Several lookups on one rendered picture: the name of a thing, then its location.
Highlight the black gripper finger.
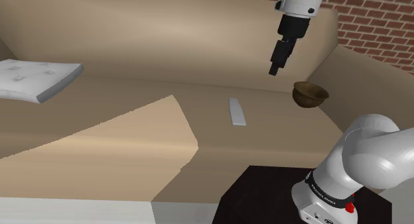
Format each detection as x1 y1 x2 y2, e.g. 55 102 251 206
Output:
268 38 297 77

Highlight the brown wooden bowl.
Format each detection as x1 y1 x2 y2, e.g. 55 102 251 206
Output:
292 81 330 109

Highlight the grey remote control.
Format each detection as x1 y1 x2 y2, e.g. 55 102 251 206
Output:
228 97 247 127

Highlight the beige sofa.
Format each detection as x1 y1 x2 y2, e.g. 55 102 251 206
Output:
0 0 414 205

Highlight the dark robot stand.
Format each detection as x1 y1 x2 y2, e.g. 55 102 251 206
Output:
212 165 393 224

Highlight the white tufted cushion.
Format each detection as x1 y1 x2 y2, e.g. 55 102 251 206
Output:
0 58 84 104

